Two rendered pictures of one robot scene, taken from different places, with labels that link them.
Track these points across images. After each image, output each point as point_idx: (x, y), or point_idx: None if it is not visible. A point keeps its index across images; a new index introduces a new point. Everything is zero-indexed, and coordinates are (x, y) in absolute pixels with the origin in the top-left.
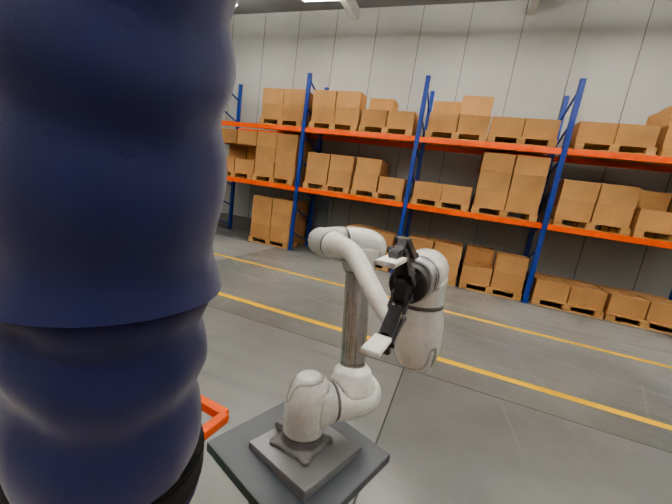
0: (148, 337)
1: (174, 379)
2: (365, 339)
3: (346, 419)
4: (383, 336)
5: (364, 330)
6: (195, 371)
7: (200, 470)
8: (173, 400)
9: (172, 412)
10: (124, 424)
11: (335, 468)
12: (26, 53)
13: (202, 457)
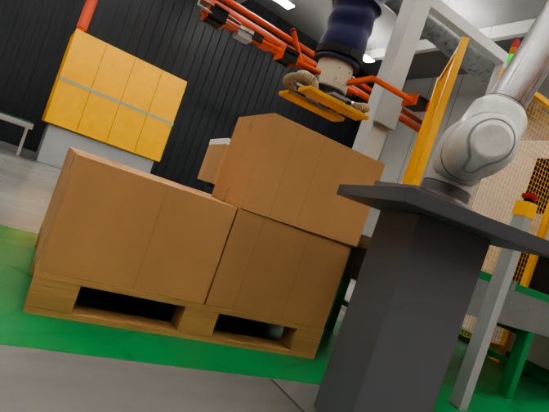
0: (335, 2)
1: (332, 11)
2: (515, 61)
3: (444, 158)
4: None
5: (519, 49)
6: (337, 12)
7: (330, 47)
8: (332, 18)
9: (332, 23)
10: (327, 22)
11: (395, 183)
12: None
13: (332, 45)
